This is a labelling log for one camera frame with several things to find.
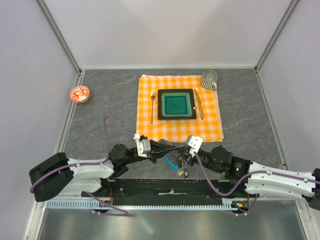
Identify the large keyring organiser with rings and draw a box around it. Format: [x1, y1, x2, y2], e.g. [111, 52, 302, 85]
[163, 150, 187, 173]

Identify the black yellow key tag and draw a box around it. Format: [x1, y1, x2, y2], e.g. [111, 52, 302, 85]
[177, 170, 189, 178]

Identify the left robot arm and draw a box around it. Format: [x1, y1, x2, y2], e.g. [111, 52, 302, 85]
[29, 139, 177, 202]

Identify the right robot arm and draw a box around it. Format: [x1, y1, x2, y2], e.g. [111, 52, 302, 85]
[179, 145, 320, 210]

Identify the orange checkered cloth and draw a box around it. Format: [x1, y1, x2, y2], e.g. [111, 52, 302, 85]
[136, 74, 224, 143]

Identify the black teal square plate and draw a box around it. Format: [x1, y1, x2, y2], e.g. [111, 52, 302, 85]
[157, 88, 197, 121]

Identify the gold fork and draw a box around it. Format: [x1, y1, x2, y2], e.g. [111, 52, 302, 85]
[150, 91, 156, 124]

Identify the gold knife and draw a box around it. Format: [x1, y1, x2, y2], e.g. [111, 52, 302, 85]
[193, 88, 204, 120]

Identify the striped mug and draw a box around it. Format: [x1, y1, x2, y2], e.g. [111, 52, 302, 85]
[200, 70, 218, 91]

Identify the red white patterned bowl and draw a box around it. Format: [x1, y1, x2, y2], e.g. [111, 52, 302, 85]
[69, 85, 90, 104]

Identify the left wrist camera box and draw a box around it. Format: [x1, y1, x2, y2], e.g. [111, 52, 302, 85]
[133, 133, 151, 158]

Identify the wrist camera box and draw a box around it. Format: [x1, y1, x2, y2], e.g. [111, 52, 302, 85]
[185, 135, 203, 156]
[133, 133, 151, 158]

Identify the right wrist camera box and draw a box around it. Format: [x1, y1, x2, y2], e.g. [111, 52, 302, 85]
[185, 135, 203, 156]

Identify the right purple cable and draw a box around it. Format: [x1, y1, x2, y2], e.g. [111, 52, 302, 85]
[193, 151, 320, 217]

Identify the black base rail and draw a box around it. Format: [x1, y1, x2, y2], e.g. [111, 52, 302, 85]
[106, 178, 241, 206]

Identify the white cable duct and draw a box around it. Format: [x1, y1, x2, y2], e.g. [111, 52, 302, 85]
[46, 199, 238, 211]

